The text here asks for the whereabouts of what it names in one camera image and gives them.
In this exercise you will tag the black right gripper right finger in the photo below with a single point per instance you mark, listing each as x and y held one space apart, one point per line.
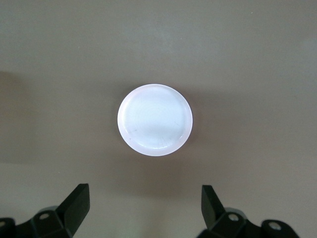
213 210

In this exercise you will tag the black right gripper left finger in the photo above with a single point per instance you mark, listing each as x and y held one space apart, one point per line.
74 208

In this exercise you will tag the pink round plate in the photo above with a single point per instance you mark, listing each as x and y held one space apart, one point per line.
153 119

